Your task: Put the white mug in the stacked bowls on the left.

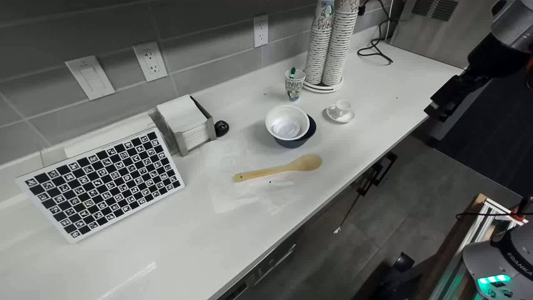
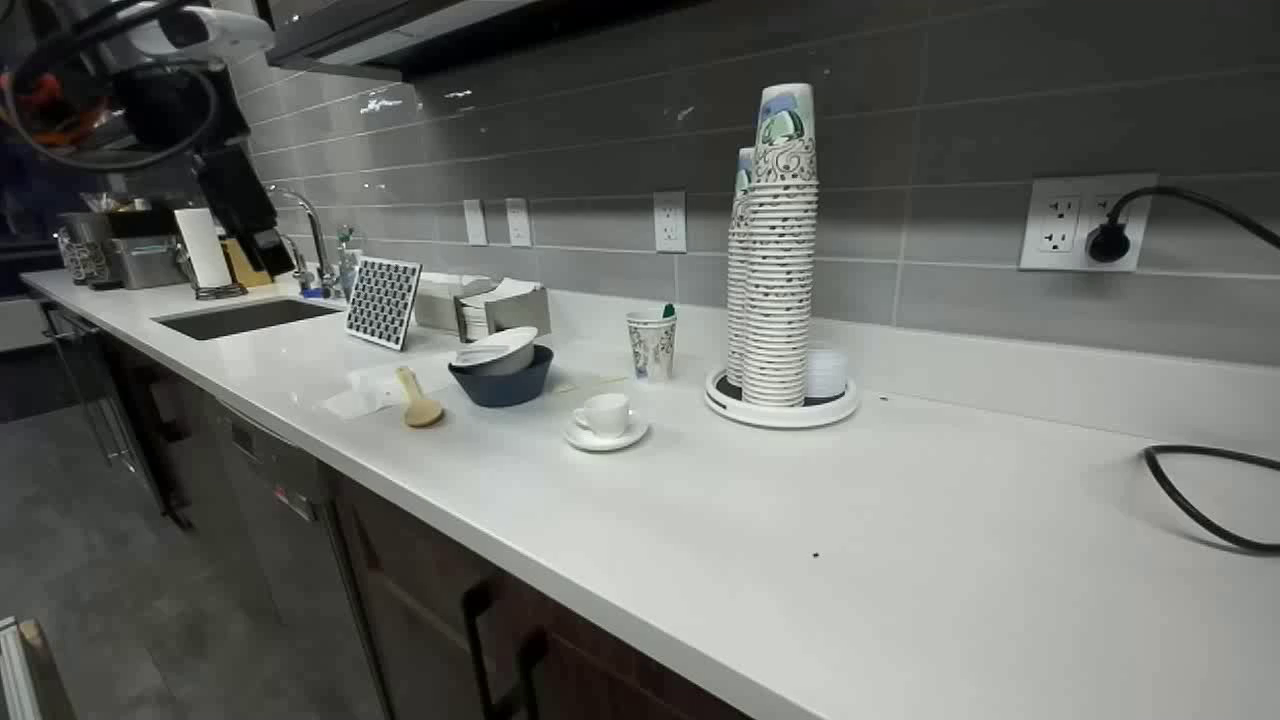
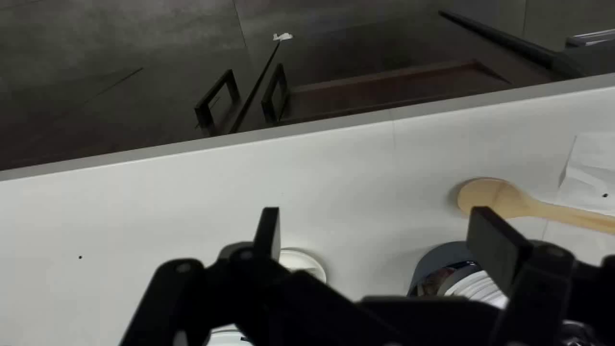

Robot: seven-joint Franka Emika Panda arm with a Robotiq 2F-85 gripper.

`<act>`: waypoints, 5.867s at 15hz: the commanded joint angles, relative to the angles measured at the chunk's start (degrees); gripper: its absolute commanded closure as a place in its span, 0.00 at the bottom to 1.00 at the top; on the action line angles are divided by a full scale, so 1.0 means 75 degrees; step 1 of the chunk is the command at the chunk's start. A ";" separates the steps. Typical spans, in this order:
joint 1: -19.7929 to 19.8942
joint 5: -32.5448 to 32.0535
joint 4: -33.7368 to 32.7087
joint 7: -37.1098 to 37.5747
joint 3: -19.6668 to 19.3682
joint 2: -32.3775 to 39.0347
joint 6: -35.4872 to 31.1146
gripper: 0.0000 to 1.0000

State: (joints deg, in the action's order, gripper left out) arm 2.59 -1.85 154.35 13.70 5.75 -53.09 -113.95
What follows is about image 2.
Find white napkin box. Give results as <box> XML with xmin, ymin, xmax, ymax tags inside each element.
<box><xmin>417</xmin><ymin>272</ymin><xmax>554</xmax><ymax>346</ymax></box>

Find wooden spoon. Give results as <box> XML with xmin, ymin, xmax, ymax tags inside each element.
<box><xmin>401</xmin><ymin>368</ymin><xmax>443</xmax><ymax>428</ymax></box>

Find chrome faucet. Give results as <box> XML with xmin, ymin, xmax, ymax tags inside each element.
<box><xmin>273</xmin><ymin>186</ymin><xmax>333</xmax><ymax>302</ymax></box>

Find black power plug cable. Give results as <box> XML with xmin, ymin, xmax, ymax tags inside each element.
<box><xmin>1082</xmin><ymin>186</ymin><xmax>1280</xmax><ymax>270</ymax></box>

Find white bowl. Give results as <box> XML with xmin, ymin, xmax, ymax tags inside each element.
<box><xmin>447</xmin><ymin>325</ymin><xmax>535</xmax><ymax>375</ymax></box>

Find overhead cabinet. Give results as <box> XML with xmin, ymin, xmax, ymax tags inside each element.
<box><xmin>254</xmin><ymin>0</ymin><xmax>693</xmax><ymax>75</ymax></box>

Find black cable on counter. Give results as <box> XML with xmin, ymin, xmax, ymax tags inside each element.
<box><xmin>1142</xmin><ymin>439</ymin><xmax>1280</xmax><ymax>556</ymax></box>

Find white saucer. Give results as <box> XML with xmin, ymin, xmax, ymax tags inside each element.
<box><xmin>565</xmin><ymin>420</ymin><xmax>654</xmax><ymax>457</ymax></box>

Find kitchen sink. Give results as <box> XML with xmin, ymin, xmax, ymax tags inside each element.
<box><xmin>155</xmin><ymin>302</ymin><xmax>336</xmax><ymax>340</ymax></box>

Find white mug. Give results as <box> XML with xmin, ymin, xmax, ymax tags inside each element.
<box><xmin>575</xmin><ymin>392</ymin><xmax>634</xmax><ymax>435</ymax></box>

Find patterned square trivet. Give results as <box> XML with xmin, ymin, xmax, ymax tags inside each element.
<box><xmin>345</xmin><ymin>258</ymin><xmax>421</xmax><ymax>351</ymax></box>

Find dark blue bowl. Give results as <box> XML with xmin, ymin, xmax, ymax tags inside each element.
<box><xmin>451</xmin><ymin>346</ymin><xmax>554</xmax><ymax>410</ymax></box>

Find tall paper cup stack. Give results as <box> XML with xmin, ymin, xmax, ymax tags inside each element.
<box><xmin>746</xmin><ymin>84</ymin><xmax>820</xmax><ymax>406</ymax></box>

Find white wall outlet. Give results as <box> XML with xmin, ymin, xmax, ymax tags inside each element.
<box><xmin>1022</xmin><ymin>171</ymin><xmax>1151</xmax><ymax>277</ymax></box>

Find dark lower cabinets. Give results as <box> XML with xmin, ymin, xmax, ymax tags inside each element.
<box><xmin>47</xmin><ymin>303</ymin><xmax>746</xmax><ymax>720</ymax></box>

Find metal appliance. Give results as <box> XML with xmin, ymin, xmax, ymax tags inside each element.
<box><xmin>59</xmin><ymin>207</ymin><xmax>188</xmax><ymax>290</ymax></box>

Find white light switch plate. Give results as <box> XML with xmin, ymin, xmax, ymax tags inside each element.
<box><xmin>654</xmin><ymin>192</ymin><xmax>687</xmax><ymax>258</ymax></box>

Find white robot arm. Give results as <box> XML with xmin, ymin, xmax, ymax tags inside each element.
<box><xmin>0</xmin><ymin>0</ymin><xmax>292</xmax><ymax>277</ymax></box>

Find white round tray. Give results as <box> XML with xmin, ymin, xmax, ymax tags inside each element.
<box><xmin>705</xmin><ymin>368</ymin><xmax>860</xmax><ymax>434</ymax></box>

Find patterned paper cup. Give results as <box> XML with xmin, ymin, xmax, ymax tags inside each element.
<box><xmin>627</xmin><ymin>312</ymin><xmax>678</xmax><ymax>381</ymax></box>

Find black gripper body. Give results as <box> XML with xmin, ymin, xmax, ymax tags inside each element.
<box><xmin>195</xmin><ymin>144</ymin><xmax>292</xmax><ymax>277</ymax></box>

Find white cutting board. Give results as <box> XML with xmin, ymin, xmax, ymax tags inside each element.
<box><xmin>178</xmin><ymin>207</ymin><xmax>236</xmax><ymax>296</ymax></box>

